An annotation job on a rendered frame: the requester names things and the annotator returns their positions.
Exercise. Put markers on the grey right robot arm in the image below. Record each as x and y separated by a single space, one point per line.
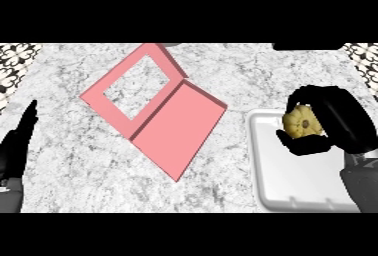
360 181

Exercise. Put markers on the yellow squash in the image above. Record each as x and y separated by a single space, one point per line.
301 121

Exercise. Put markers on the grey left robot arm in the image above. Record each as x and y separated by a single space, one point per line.
8 196

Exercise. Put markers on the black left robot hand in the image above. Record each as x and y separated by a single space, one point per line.
17 140

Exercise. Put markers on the pink cardboard box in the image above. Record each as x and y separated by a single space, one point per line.
156 110

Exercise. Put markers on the white tray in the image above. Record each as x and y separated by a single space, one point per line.
295 173

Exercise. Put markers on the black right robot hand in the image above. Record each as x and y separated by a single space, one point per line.
339 116

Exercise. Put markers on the black appliance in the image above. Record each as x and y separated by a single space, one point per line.
307 46

